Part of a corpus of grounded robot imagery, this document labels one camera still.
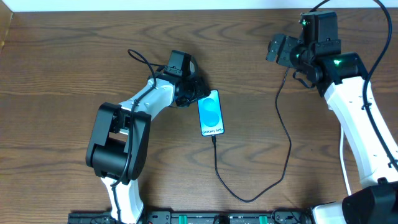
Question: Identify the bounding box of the white power strip cord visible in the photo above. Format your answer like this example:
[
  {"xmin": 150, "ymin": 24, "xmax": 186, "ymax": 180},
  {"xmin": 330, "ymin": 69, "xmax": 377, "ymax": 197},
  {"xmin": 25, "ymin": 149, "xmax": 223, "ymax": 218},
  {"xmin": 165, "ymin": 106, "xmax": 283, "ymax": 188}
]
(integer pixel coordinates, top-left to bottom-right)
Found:
[{"xmin": 338, "ymin": 126, "xmax": 353, "ymax": 197}]

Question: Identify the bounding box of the blue Galaxy smartphone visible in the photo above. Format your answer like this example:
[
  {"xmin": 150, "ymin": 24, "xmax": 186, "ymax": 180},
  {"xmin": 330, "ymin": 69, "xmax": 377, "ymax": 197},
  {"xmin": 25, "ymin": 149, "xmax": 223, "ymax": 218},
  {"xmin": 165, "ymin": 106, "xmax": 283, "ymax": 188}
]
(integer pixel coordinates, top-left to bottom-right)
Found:
[{"xmin": 198, "ymin": 90, "xmax": 225, "ymax": 136}]

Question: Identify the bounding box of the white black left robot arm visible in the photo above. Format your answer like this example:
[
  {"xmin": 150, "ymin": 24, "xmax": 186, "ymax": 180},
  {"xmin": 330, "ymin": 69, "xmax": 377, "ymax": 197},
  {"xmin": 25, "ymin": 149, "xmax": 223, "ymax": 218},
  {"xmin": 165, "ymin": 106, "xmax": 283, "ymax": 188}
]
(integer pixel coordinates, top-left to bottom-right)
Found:
[{"xmin": 85, "ymin": 49, "xmax": 210, "ymax": 223}]

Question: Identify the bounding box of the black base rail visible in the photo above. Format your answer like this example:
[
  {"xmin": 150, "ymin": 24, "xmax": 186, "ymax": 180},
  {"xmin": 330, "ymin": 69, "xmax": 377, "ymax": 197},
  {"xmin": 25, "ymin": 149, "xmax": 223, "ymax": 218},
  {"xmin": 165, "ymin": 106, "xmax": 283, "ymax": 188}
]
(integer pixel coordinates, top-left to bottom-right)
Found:
[{"xmin": 67, "ymin": 210, "xmax": 314, "ymax": 224}]

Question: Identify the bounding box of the black charger cable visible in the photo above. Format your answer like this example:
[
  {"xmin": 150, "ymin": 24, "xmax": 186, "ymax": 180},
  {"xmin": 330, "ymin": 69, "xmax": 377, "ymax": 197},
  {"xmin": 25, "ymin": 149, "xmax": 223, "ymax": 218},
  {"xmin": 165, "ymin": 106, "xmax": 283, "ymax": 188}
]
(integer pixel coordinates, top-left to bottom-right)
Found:
[{"xmin": 211, "ymin": 67, "xmax": 292, "ymax": 203}]

